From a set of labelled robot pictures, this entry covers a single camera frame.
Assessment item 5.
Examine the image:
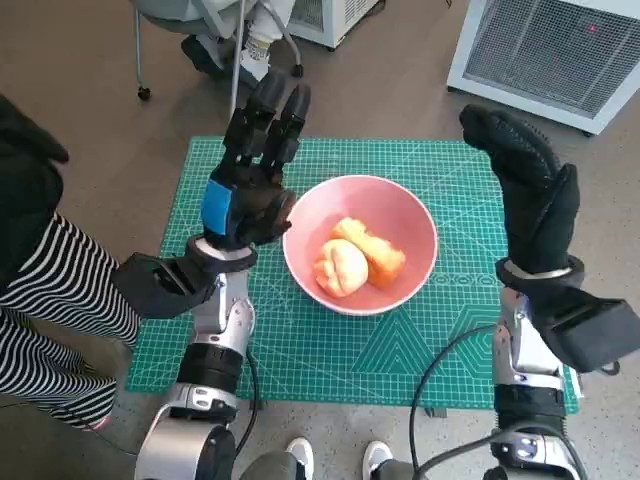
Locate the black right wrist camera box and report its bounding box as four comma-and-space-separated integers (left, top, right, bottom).
537, 294, 640, 375

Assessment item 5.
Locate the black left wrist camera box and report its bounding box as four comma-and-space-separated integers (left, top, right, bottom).
112, 252, 217, 321

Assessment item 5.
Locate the large white grille unit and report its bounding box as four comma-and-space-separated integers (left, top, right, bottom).
446, 0, 640, 136

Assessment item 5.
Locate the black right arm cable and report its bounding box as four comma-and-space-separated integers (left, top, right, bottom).
408, 324, 501, 480

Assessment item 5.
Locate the pink bowl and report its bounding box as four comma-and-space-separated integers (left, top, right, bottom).
282, 174, 439, 317

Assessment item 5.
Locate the green cutting mat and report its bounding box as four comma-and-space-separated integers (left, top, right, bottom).
124, 135, 584, 416

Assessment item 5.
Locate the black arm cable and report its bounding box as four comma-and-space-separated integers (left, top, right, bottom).
408, 324, 501, 480
233, 348, 262, 457

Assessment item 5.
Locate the orange toy bread loaf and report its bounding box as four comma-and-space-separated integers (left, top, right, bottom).
330, 216, 407, 291

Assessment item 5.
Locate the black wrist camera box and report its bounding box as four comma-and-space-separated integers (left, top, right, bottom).
112, 252, 217, 321
537, 294, 640, 375

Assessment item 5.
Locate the pale round toy bun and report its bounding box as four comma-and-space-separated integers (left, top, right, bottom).
313, 238, 370, 300

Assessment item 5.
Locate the person in white clothing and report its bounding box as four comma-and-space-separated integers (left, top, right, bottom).
180, 0, 291, 84

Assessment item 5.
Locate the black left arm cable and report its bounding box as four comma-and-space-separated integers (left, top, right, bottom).
233, 348, 262, 457

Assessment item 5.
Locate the person in striped trousers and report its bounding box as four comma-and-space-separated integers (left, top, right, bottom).
0, 94, 144, 432

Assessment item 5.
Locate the black blue-taped left hand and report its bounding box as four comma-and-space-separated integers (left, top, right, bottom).
199, 69, 312, 251

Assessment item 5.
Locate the person with white shoes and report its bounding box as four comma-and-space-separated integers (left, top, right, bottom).
239, 436, 426, 480

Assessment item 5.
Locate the small white grille unit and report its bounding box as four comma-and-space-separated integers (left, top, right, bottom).
287, 0, 381, 50

